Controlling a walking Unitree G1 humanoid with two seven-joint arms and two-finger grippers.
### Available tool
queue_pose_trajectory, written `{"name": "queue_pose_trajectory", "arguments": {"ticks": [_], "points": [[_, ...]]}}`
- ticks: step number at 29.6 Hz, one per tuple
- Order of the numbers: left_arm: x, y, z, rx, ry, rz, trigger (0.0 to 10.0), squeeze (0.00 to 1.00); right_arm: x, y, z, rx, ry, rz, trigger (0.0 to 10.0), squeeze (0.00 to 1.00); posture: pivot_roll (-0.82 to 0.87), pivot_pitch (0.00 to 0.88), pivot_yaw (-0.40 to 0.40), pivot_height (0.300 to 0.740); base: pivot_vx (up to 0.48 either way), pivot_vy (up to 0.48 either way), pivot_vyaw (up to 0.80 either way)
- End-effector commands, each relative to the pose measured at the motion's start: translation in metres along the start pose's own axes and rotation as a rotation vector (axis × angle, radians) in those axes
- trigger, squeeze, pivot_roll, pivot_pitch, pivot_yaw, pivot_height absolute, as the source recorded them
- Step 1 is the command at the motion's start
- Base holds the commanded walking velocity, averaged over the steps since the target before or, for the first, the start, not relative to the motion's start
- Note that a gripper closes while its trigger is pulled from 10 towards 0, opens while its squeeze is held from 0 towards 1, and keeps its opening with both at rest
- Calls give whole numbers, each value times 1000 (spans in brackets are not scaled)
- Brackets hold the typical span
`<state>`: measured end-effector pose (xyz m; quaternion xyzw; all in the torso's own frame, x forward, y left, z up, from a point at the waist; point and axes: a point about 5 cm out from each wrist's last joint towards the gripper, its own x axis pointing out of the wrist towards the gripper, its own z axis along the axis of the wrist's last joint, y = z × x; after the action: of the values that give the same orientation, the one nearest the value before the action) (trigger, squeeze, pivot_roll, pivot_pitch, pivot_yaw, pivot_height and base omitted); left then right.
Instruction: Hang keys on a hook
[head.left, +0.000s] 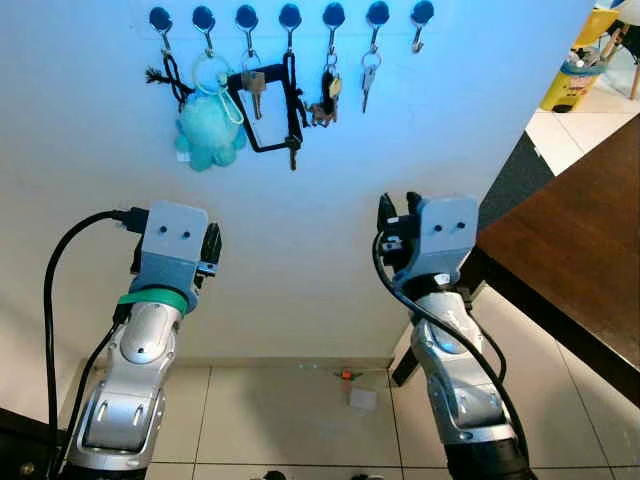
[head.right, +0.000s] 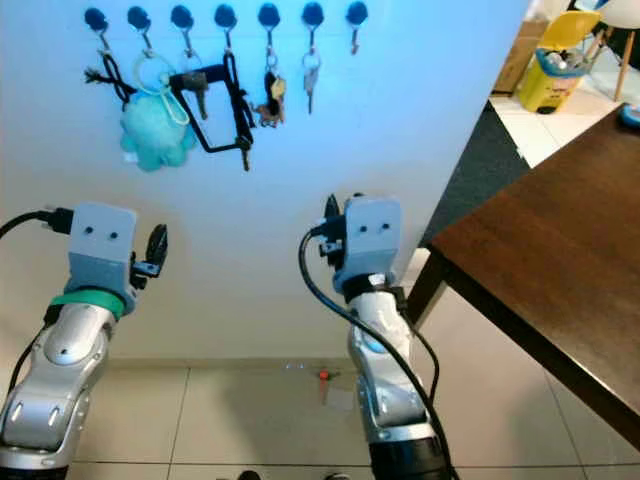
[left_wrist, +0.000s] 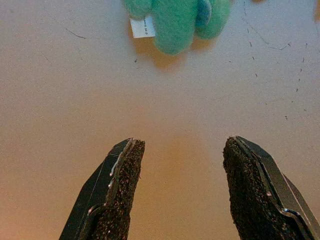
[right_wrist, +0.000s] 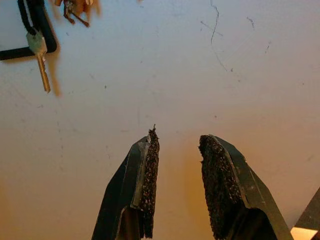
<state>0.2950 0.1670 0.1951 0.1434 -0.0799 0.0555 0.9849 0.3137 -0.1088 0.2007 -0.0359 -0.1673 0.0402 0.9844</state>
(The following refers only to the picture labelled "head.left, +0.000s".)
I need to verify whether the white shell chair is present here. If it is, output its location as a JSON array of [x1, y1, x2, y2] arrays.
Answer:
[[612, 0, 640, 28]]

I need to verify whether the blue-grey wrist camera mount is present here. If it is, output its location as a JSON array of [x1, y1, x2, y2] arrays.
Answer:
[[400, 195, 479, 291], [135, 200, 211, 301]]

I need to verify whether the yellow bin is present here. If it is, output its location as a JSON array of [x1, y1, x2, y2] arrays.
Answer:
[[540, 55, 606, 113]]

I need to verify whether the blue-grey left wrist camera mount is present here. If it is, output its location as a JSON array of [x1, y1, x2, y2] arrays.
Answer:
[[135, 200, 211, 301]]

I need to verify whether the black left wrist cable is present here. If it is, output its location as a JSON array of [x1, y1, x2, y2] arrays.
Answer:
[[42, 207, 151, 476]]

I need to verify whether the dark grey floor mat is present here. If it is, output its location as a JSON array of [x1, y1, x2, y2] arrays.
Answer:
[[478, 130, 556, 231]]

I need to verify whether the dark brown wooden table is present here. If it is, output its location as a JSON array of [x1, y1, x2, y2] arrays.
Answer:
[[390, 115, 640, 406]]

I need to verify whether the black lanyard with key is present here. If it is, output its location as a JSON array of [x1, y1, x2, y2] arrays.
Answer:
[[226, 50, 309, 173]]

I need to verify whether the black cord keychain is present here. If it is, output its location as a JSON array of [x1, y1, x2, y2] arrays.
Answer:
[[145, 50, 193, 111]]

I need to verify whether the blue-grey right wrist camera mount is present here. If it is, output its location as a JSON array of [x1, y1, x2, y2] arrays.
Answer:
[[400, 195, 479, 291]]

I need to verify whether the white paper scrap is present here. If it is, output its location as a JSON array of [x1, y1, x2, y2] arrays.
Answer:
[[348, 388, 379, 411]]

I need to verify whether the teal plush keychain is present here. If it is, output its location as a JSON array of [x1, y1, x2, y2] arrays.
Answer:
[[175, 52, 248, 173]]

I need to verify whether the silver key bunch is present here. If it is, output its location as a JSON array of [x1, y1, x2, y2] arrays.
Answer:
[[358, 50, 383, 114]]

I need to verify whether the blue round wall hook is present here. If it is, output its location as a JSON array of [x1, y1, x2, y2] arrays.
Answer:
[[366, 1, 391, 53], [235, 4, 259, 53], [279, 3, 303, 51], [322, 2, 347, 53], [148, 6, 174, 51], [411, 0, 436, 54], [192, 5, 216, 53]]

